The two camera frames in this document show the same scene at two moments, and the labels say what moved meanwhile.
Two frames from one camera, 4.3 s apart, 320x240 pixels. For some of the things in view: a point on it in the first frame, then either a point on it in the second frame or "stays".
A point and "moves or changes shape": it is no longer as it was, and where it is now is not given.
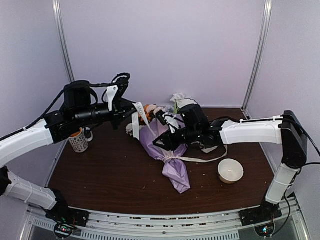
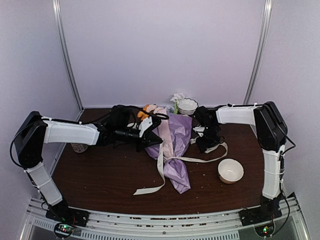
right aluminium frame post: [257, 59] stays
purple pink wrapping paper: [174, 167] stays
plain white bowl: [230, 171] stays
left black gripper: [123, 109] to [149, 138]
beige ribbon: [138, 113] moves or changes shape
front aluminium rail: [170, 224] stays
